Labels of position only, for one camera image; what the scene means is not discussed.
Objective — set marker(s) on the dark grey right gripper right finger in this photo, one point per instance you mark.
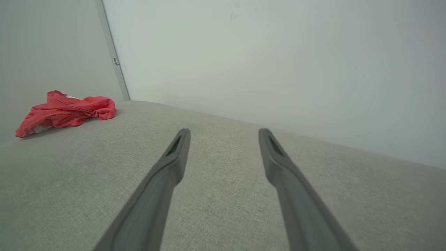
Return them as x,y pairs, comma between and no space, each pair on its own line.
299,205

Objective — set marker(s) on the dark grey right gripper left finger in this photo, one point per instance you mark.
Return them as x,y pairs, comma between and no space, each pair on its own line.
153,195

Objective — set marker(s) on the red basketball jersey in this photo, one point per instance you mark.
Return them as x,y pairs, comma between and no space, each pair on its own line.
66,111

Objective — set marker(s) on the grey wall corner strip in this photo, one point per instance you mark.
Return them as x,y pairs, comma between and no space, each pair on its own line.
111,48

